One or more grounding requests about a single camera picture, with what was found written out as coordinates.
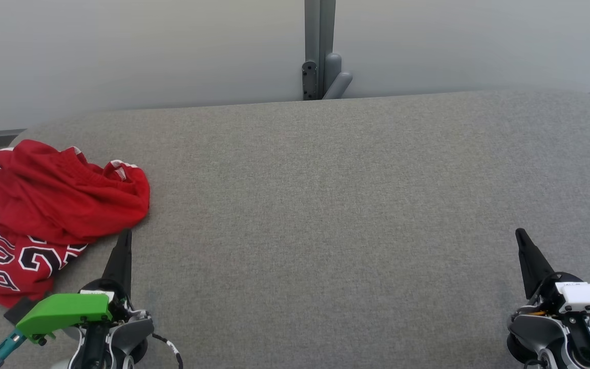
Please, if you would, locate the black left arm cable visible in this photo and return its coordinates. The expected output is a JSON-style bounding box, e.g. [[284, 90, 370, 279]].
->
[[151, 332, 184, 369]]

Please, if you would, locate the red shorts white stripe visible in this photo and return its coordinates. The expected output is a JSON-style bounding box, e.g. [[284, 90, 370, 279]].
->
[[0, 139, 151, 247]]

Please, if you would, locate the grey metal wall post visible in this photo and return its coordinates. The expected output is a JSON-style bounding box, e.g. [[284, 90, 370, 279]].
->
[[302, 0, 337, 101]]

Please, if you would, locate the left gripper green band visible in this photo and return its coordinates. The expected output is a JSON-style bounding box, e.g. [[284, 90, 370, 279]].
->
[[16, 229, 134, 345]]

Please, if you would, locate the teal left camera connector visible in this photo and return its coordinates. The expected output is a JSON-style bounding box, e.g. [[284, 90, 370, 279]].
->
[[0, 330, 25, 368]]

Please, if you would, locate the red jersey number 23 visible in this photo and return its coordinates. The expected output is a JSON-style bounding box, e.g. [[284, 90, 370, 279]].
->
[[0, 200, 91, 309]]

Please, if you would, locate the grey fabric sofa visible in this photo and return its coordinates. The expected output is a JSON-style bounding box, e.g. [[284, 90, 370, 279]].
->
[[0, 90, 590, 369]]

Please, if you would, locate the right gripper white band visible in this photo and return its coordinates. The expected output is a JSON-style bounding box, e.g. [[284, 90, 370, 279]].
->
[[515, 228, 590, 323]]

